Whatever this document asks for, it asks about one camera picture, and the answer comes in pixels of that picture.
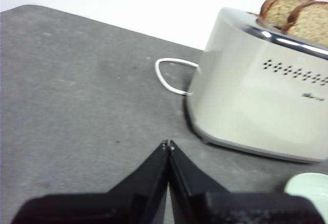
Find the brown bread slice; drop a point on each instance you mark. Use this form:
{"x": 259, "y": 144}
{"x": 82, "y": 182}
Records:
{"x": 278, "y": 10}
{"x": 311, "y": 24}

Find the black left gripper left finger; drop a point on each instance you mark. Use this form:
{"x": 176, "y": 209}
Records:
{"x": 133, "y": 203}

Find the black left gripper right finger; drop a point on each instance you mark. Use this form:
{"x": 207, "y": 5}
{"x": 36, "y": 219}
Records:
{"x": 217, "y": 206}

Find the cream steel toaster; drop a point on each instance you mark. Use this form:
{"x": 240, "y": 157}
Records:
{"x": 251, "y": 111}

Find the pale green plate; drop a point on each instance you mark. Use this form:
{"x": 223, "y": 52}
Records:
{"x": 312, "y": 186}

